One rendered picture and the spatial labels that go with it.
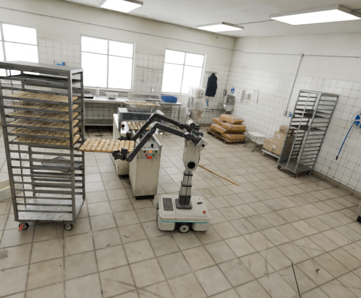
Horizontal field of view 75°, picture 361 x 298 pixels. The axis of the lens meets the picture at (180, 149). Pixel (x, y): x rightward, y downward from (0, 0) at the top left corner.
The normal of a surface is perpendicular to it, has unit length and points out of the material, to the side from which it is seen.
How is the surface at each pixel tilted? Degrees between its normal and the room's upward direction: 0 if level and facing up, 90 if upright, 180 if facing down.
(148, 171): 90
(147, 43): 90
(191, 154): 101
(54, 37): 90
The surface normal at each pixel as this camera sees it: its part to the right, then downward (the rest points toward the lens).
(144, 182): 0.32, 0.36
